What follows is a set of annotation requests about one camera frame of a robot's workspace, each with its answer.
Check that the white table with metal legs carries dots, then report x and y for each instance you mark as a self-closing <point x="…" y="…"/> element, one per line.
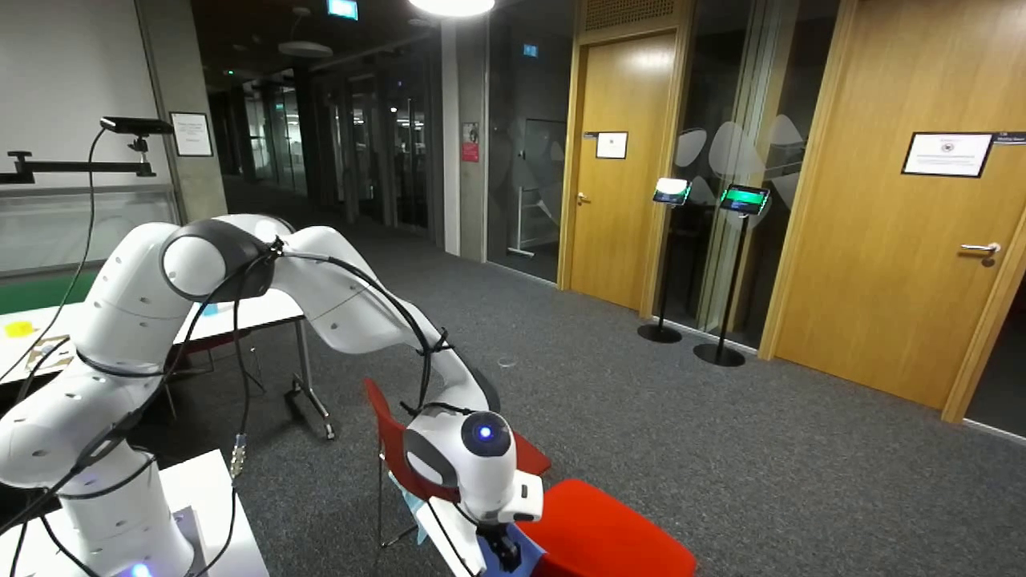
<point x="252" y="318"/>

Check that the tablet stand white screen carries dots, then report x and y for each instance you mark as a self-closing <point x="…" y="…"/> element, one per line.
<point x="671" y="191"/>

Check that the tablet stand green screen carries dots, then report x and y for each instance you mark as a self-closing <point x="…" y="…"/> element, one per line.
<point x="741" y="201"/>

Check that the round ceiling disc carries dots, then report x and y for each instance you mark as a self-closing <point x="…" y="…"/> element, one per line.
<point x="306" y="51"/>

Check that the red chair black legs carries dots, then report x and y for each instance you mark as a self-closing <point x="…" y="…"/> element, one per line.
<point x="611" y="530"/>

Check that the narrow wooden door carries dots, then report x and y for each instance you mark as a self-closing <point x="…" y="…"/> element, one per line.
<point x="614" y="237"/>

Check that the round ceiling lamp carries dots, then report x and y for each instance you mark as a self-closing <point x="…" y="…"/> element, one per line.
<point x="449" y="4"/>

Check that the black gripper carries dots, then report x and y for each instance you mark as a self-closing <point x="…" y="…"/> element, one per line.
<point x="501" y="545"/>

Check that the white robot mounting table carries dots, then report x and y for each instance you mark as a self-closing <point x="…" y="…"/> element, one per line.
<point x="211" y="502"/>

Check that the blue cup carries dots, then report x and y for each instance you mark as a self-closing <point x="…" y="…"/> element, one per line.
<point x="209" y="312"/>

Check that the yellow object on table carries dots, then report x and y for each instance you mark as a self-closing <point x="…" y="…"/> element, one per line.
<point x="19" y="328"/>

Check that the red wall sign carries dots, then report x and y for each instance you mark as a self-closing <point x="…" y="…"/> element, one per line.
<point x="470" y="145"/>

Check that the small blue ceiling sign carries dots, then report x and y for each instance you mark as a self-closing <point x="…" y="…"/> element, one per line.
<point x="529" y="51"/>

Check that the light blue checked towel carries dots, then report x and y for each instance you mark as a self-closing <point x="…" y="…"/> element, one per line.
<point x="435" y="523"/>

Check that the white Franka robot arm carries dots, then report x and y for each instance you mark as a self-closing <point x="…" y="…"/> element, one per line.
<point x="130" y="310"/>

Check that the wide wooden door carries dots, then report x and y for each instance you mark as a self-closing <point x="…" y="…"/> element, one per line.
<point x="886" y="276"/>

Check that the framed white door sign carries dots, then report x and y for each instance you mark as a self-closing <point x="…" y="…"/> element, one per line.
<point x="948" y="154"/>

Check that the small white door sign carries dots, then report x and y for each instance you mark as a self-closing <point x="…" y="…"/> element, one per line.
<point x="611" y="145"/>

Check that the green exit sign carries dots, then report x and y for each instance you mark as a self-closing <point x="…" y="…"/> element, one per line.
<point x="344" y="8"/>

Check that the black camera on boom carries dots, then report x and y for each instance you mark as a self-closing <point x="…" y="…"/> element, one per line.
<point x="136" y="128"/>

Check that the framed wall notice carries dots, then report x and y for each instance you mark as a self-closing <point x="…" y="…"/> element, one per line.
<point x="192" y="137"/>

